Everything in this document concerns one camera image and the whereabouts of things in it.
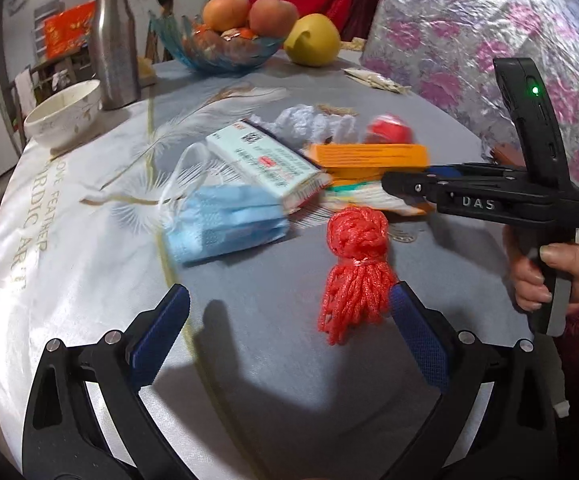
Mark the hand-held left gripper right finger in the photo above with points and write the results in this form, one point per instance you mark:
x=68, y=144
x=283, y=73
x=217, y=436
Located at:
x=419, y=340

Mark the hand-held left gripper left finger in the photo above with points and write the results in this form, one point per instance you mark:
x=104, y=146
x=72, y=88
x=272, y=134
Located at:
x=162, y=332

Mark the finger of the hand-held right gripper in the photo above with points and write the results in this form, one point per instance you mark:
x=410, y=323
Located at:
x=447, y=171
x=409, y=186

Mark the green white packet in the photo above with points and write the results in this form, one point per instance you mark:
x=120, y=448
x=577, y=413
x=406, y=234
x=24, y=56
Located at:
x=364, y=195

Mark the red foam net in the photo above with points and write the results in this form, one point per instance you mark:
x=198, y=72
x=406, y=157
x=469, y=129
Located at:
x=357, y=240

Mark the white plastic bag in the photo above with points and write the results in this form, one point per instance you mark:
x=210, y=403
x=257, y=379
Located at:
x=309, y=122

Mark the blue face mask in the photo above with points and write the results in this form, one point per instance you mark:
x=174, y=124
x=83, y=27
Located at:
x=224, y=225

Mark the white medicine box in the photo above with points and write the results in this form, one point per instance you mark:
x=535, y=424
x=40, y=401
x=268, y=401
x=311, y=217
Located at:
x=264, y=160

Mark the red round object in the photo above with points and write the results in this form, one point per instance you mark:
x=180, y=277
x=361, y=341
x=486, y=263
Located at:
x=389, y=130

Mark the brown leather wallet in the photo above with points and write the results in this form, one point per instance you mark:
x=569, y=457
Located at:
x=504, y=154

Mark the white plastic packet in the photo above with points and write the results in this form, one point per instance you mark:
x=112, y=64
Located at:
x=374, y=80

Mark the yellow pomelo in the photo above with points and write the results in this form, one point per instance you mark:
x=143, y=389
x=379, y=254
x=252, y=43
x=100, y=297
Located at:
x=314, y=42

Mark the red orange apple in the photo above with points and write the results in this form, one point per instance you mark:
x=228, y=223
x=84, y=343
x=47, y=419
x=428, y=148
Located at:
x=227, y=12
x=274, y=15

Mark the blue glass fruit bowl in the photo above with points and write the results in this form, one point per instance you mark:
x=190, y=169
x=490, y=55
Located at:
x=219, y=57

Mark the white ceramic bowl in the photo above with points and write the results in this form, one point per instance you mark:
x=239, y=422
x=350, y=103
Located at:
x=64, y=115

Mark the small yellow object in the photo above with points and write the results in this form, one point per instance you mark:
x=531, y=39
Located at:
x=145, y=72

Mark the white hanging cloth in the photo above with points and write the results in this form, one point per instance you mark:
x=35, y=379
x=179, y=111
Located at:
x=24, y=90

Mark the stainless steel thermos bottle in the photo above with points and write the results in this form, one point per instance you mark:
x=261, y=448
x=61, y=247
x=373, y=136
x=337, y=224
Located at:
x=114, y=50

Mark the orange red gift box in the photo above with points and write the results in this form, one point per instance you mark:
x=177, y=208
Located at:
x=69, y=27

